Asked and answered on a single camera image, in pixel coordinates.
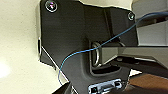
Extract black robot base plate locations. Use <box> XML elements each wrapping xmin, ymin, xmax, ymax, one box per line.
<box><xmin>36</xmin><ymin>0</ymin><xmax>140</xmax><ymax>94</ymax></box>

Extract metal ring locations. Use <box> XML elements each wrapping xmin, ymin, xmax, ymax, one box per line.
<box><xmin>88</xmin><ymin>40</ymin><xmax>102</xmax><ymax>70</ymax></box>

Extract blue cable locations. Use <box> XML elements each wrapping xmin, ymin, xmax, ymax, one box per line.
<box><xmin>56</xmin><ymin>11</ymin><xmax>168</xmax><ymax>85</ymax></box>

